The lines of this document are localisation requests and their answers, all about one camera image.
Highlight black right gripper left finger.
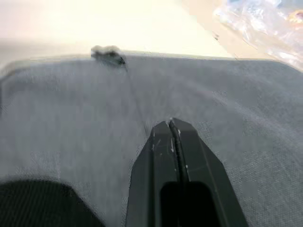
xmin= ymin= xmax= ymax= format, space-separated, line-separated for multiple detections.
xmin=125 ymin=120 xmax=180 ymax=227

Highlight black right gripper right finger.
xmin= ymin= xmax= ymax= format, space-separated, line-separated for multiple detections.
xmin=170 ymin=117 xmax=249 ymax=227

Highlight grey fabric laptop bag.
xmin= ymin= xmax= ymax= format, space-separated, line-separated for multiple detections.
xmin=0 ymin=52 xmax=303 ymax=227

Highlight clear crinkled plastic bag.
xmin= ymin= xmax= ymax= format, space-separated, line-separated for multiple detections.
xmin=213 ymin=0 xmax=303 ymax=71

